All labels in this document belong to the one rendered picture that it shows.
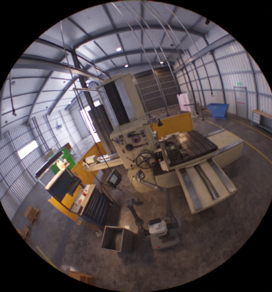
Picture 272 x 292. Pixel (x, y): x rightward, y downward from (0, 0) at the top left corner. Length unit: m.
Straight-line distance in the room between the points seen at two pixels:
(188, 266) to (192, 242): 0.53
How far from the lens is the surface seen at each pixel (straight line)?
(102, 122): 2.54
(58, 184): 2.46
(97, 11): 7.16
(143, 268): 2.43
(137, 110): 2.30
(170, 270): 2.37
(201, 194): 1.86
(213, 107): 7.45
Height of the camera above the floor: 2.30
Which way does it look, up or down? 25 degrees down
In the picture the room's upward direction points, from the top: 22 degrees counter-clockwise
